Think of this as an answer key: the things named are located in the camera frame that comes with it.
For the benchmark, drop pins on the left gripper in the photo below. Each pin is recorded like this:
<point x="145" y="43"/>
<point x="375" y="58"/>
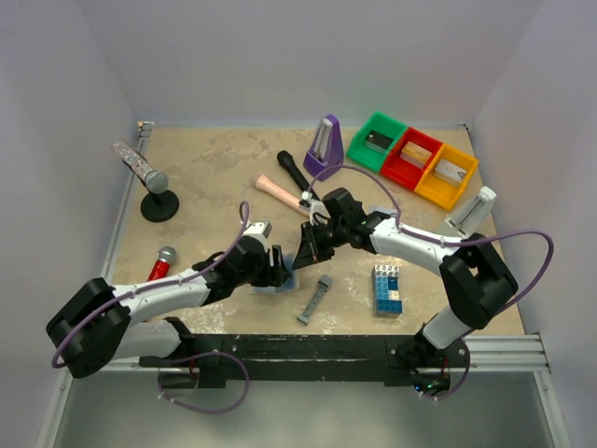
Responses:
<point x="271" y="266"/>

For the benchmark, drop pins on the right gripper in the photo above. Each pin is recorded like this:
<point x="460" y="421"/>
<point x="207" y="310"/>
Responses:
<point x="318" y="241"/>

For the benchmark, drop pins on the beige card holder wallet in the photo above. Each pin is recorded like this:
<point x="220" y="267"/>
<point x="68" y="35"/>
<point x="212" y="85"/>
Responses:
<point x="288" y="285"/>

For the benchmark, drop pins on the white VIP credit card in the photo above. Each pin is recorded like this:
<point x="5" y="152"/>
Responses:
<point x="388" y="211"/>

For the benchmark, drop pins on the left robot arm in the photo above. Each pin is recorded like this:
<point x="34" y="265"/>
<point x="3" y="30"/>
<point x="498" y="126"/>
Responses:
<point x="93" y="325"/>

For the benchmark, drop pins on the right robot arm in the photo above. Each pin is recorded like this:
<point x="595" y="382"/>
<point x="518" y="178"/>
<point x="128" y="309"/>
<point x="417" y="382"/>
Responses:
<point x="477" y="282"/>

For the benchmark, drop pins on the black card in green bin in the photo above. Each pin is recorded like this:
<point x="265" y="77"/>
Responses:
<point x="378" y="142"/>

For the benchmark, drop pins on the tan card in red bin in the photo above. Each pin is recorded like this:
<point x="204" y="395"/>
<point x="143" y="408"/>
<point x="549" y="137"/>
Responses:
<point x="415" y="155"/>

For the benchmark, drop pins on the white card in yellow bin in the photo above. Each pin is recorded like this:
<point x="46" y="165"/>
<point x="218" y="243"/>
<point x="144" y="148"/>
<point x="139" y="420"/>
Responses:
<point x="449" y="172"/>

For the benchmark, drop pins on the grey truss beam piece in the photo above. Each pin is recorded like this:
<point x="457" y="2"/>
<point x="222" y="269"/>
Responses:
<point x="323" y="285"/>

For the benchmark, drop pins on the pink microphone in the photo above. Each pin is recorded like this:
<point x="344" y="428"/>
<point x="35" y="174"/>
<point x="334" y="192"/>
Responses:
<point x="263" y="183"/>

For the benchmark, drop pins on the blue toy brick block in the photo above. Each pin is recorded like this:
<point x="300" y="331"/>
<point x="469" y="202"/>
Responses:
<point x="385" y="283"/>

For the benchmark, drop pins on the black microphone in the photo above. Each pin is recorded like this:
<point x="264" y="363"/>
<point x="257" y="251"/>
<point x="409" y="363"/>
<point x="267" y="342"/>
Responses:
<point x="286" y="161"/>

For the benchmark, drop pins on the purple metronome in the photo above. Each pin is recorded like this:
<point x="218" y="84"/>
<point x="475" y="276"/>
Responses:
<point x="326" y="154"/>

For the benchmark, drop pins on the red glitter microphone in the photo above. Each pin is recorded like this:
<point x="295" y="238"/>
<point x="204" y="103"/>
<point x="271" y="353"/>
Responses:
<point x="166" y="258"/>

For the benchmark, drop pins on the red storage bin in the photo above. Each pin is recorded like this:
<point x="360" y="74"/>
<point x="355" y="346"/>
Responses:
<point x="399" y="171"/>

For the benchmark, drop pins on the yellow storage bin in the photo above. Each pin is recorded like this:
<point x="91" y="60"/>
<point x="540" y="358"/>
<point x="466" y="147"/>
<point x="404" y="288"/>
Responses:
<point x="439" y="192"/>

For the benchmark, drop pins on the black round microphone stand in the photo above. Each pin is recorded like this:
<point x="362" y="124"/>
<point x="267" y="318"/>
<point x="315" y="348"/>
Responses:
<point x="157" y="208"/>

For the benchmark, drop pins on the green storage bin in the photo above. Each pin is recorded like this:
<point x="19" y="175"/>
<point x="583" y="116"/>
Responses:
<point x="381" y="123"/>

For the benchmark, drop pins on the glitter microphone on stand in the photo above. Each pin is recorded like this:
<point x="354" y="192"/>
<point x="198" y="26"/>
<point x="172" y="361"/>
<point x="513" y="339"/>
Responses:
<point x="155" y="182"/>

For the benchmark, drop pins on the white metronome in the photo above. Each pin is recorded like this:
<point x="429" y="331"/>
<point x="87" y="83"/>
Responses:
<point x="468" y="218"/>

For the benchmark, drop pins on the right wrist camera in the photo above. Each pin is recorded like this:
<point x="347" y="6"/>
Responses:
<point x="315" y="209"/>

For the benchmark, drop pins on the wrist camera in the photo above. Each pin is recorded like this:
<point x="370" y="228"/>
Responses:
<point x="315" y="209"/>
<point x="259" y="230"/>

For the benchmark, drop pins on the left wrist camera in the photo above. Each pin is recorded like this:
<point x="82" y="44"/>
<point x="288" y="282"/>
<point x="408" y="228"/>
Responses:
<point x="259" y="230"/>

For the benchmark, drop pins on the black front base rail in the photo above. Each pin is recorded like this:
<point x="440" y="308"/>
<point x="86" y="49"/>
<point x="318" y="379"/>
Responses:
<point x="392" y="360"/>

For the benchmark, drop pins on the aluminium frame rail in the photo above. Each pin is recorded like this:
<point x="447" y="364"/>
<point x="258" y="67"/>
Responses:
<point x="144" y="131"/>

